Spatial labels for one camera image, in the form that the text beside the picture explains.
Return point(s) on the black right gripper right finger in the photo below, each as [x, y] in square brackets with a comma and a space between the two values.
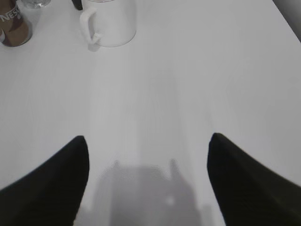
[247, 192]

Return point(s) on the white ceramic mug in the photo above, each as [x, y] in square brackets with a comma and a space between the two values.
[108, 23]

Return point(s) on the cola bottle red label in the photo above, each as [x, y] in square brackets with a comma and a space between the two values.
[77, 4]

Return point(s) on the brown Nescafe coffee bottle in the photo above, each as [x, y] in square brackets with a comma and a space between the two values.
[15, 29]

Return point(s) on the clear water bottle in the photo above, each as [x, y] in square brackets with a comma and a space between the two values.
[35, 4]

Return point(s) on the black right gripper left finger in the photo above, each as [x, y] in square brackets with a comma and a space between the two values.
[51, 194]

